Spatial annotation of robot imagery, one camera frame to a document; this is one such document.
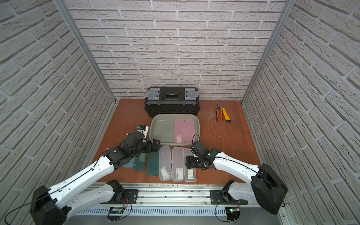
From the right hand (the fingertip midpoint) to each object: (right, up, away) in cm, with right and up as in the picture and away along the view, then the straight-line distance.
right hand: (192, 164), depth 83 cm
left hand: (-22, +16, -4) cm, 27 cm away
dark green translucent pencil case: (-32, 0, +2) cm, 33 cm away
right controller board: (+20, -21, -13) cm, 31 cm away
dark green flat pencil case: (-25, -1, +4) cm, 25 cm away
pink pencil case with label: (-9, +17, +17) cm, 26 cm away
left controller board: (-42, -22, -12) cm, 48 cm away
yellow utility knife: (+29, +27, +24) cm, 46 cm away
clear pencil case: (-17, -1, +3) cm, 18 cm away
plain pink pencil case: (-1, +19, +17) cm, 25 cm away
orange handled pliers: (+24, +36, +31) cm, 53 cm away
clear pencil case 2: (-9, +3, +5) cm, 11 cm away
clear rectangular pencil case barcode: (-2, -5, -4) cm, 6 cm away
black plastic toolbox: (-14, +40, +12) cm, 44 cm away
